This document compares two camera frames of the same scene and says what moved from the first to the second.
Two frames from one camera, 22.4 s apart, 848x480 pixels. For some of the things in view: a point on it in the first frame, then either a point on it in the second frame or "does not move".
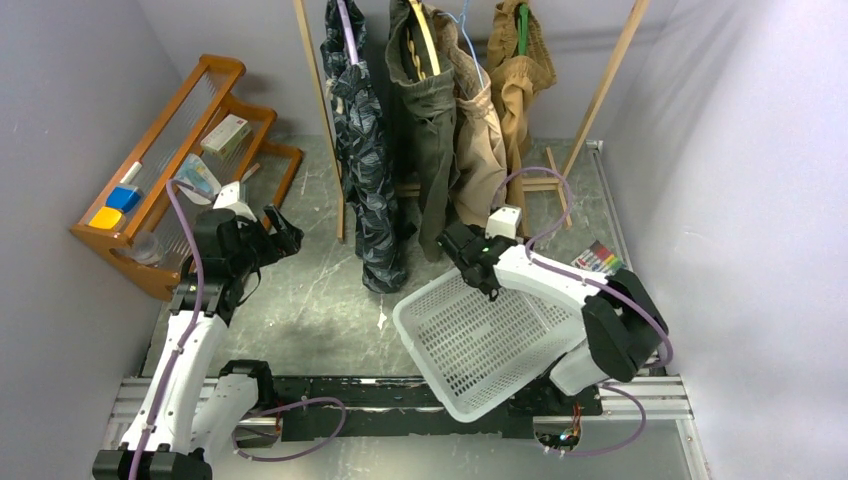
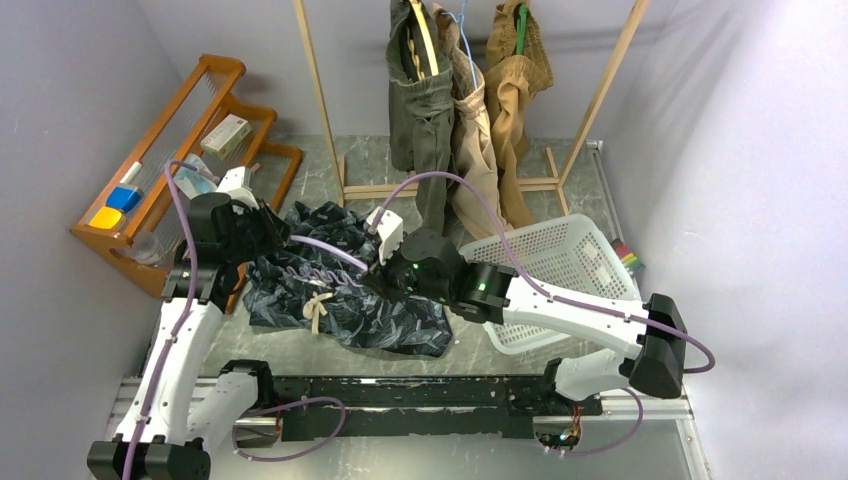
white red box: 226,135 does not move
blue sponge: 124,198 does not move
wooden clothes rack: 555,184 does not move
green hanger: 523,28 does not move
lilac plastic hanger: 348,32 → 332,251
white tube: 131,173 does not move
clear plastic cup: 147,249 does not move
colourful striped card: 598,258 → 628,257
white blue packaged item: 195,173 does not move
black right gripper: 477,232 → 379,279
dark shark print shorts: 363,148 → 306,290
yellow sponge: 105,218 does not move
